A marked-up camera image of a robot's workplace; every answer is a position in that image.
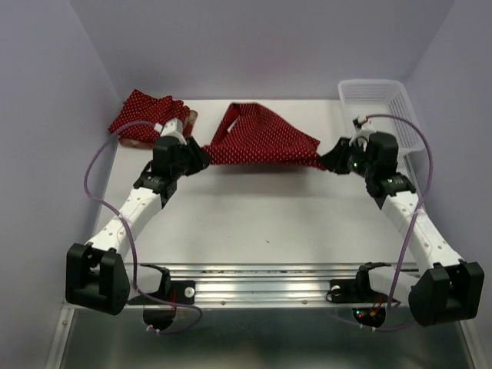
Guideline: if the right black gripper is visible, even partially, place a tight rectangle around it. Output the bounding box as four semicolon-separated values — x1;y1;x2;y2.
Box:
317;137;376;179

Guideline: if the red beige plaid skirt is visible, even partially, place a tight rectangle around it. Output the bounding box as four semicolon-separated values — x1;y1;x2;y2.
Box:
109;110;198;149

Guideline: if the red white polka-dot skirt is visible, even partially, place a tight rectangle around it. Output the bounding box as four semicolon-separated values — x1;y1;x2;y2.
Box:
108;89;198;145

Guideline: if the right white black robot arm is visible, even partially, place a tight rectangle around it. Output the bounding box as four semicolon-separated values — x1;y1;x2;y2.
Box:
320;131;484;327

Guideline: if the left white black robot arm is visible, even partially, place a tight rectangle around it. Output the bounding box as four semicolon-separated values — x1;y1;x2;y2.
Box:
65;135;211;315

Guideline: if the white perforated plastic basket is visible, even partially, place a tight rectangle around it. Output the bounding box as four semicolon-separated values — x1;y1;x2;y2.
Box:
337;78;427;159

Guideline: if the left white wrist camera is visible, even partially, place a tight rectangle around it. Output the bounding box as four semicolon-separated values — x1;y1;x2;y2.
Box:
154;118;187;145

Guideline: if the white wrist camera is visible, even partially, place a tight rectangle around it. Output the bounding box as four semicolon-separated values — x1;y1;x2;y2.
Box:
349;115;377;146
154;118;187;145

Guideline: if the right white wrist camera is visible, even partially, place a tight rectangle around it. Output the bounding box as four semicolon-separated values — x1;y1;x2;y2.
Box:
349;115;377;146

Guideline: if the aluminium mounting rail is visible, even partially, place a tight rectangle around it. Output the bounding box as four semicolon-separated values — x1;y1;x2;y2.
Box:
126;263;420;308

